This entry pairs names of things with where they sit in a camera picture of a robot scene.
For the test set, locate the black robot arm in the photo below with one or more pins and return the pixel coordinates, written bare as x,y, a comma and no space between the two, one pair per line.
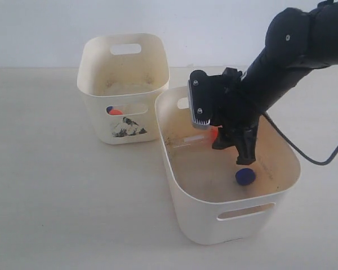
296,43

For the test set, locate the clear tube orange cap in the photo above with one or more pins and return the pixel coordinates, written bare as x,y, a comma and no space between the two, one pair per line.
205,137
115,112

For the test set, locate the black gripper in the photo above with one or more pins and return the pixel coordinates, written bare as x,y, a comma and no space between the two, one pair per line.
233,115

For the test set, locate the tube with blue cap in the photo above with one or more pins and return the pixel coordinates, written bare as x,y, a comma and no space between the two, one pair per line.
245,176

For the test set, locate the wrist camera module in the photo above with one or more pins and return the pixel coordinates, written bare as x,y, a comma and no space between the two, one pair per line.
200,99

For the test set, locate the conical tube blue cap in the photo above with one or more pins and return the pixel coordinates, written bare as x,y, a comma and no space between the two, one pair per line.
109,109

